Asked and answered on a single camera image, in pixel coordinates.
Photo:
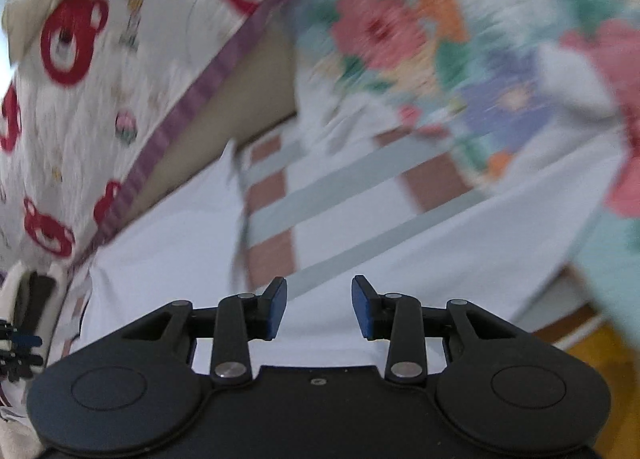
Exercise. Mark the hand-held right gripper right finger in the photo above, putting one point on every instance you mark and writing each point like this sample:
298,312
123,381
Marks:
360,311

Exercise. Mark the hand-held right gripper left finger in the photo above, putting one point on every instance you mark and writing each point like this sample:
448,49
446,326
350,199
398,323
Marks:
278,311

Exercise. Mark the white shirt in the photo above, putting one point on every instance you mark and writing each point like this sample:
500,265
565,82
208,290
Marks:
170,249

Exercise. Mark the checked bed sheet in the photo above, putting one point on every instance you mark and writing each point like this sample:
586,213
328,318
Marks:
350,219

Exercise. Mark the black spiky item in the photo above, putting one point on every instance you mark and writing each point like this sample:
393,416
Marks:
20,351

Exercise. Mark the cream fleece jacket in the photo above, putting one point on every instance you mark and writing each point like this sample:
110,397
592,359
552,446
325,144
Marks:
15,289

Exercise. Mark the bear print quilt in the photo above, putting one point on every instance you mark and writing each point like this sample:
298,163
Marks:
150,64

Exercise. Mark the floral blanket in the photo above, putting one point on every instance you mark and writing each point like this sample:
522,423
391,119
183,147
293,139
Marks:
500,39

